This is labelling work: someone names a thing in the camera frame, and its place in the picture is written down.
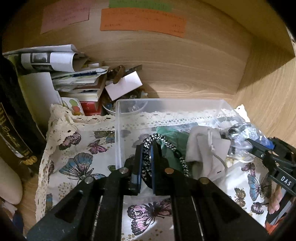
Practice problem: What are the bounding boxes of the right hand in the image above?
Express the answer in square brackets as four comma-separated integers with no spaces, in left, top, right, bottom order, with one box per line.
[268,185,282,214]

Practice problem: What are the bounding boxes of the white drawstring pouch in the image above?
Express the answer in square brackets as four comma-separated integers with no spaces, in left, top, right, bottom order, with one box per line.
[185,126,231,181]

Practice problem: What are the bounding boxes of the beige rounded object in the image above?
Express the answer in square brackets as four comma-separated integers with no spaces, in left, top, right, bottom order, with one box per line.
[0,158,23,205]

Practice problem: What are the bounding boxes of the green paper note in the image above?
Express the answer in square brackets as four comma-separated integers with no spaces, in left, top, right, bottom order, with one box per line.
[109,0,172,12]

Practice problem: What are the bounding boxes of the butterfly print lace cloth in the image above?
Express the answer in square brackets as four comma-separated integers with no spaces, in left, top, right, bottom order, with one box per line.
[35,105,268,240]

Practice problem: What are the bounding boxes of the silver sequin pouch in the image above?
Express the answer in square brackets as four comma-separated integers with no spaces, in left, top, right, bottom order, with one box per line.
[220,123,267,163]

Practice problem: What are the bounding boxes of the wooden shelf unit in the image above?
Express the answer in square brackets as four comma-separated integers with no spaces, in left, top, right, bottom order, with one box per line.
[1,1,295,145]

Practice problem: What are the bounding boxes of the pink paper note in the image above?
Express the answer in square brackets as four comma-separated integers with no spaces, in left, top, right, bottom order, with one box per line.
[40,0,93,34]

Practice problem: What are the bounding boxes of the orange paper note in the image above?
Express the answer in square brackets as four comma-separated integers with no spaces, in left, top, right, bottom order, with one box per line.
[100,8,187,38]

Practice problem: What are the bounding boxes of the red and white box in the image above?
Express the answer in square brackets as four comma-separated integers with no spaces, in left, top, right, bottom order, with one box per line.
[80,101,102,116]

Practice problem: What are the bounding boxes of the white paper card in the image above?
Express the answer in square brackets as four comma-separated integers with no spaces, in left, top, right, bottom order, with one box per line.
[105,71,142,101]

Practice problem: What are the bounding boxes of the stack of papers and books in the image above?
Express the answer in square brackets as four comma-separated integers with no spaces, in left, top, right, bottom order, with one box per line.
[3,44,109,116]

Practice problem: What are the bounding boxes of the clear plastic storage box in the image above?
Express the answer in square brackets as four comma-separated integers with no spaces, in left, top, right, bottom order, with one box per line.
[115,98,244,168]

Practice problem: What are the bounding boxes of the green knitted cloth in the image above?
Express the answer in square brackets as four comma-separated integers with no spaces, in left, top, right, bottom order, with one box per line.
[156,125,190,171]

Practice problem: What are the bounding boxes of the dark glass bottle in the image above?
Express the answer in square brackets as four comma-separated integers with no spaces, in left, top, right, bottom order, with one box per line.
[1,56,46,174]

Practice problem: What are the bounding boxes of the black white braided cord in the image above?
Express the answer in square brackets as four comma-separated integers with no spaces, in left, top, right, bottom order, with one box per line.
[140,133,190,183]

